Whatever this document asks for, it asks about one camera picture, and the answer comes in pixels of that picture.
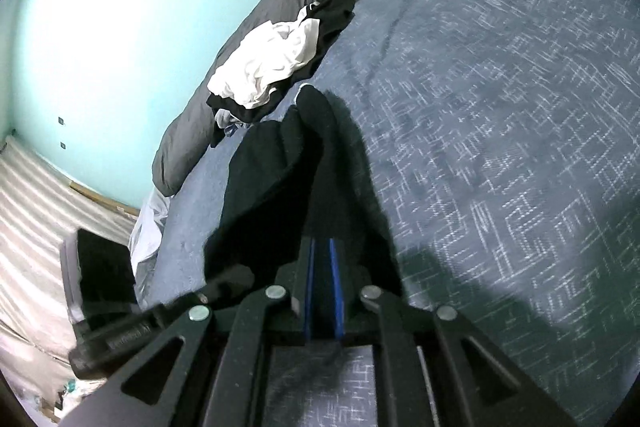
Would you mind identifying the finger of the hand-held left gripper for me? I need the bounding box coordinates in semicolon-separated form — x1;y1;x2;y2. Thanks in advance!
197;264;256;308

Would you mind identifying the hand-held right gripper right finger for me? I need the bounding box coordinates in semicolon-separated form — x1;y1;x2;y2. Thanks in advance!
327;237;576;427

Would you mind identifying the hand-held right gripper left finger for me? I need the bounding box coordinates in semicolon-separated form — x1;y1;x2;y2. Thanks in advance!
59;237;316;427

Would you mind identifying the black sweatshirt with white collar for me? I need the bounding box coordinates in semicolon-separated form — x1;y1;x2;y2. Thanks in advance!
202;84;401;308

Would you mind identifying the black flat screen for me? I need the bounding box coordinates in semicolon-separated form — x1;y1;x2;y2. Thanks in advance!
60;228;138;325

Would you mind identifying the pale lavender bed sheet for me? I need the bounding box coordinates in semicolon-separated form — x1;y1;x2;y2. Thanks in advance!
127;189;173;308

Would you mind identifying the striped white curtain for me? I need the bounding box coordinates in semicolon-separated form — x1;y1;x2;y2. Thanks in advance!
0;134;141;408

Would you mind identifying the wooden rod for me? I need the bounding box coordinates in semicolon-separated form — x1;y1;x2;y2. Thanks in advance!
70;181;141;217

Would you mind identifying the grey garment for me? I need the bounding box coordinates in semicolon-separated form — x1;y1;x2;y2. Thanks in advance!
215;109;251;138

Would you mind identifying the blue patterned bedspread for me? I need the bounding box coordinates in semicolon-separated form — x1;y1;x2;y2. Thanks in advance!
142;0;640;427

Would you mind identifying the black garment with white trim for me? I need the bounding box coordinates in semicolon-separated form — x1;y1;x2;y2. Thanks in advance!
206;0;357;148

